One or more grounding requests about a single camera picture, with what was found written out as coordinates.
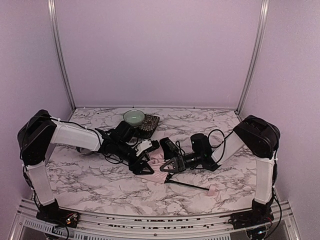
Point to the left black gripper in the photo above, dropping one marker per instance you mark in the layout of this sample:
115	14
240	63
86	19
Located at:
136	161

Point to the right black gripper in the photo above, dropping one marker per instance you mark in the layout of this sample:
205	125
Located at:
178	162

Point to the pink and black umbrella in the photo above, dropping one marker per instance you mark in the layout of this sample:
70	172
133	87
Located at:
162	177

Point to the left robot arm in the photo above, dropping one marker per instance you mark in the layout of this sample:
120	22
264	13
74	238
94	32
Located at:
43	132

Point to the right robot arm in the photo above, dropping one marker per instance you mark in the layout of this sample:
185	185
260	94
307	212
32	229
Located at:
260	137

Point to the black floral square plate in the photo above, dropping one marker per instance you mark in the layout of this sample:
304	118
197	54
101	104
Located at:
147	128

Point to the celadon green ceramic bowl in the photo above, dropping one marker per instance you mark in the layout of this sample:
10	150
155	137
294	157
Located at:
134	117

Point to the small stainless steel bowl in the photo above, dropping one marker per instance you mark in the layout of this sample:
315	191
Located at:
84	151

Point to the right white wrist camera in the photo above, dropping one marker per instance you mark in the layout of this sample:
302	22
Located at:
170	150

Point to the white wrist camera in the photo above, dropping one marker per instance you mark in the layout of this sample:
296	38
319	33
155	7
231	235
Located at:
147	146
170	150

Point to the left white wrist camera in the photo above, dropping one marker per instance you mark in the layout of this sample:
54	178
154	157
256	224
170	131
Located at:
147	146

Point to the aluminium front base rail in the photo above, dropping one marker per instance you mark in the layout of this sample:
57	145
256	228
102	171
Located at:
103	226

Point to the right aluminium frame post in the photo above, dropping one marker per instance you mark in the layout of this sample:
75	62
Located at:
261	27

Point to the aluminium frame post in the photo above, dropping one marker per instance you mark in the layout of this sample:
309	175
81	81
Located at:
261	27
59	52

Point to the left aluminium frame post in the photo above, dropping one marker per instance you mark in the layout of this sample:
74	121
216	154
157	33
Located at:
59	52

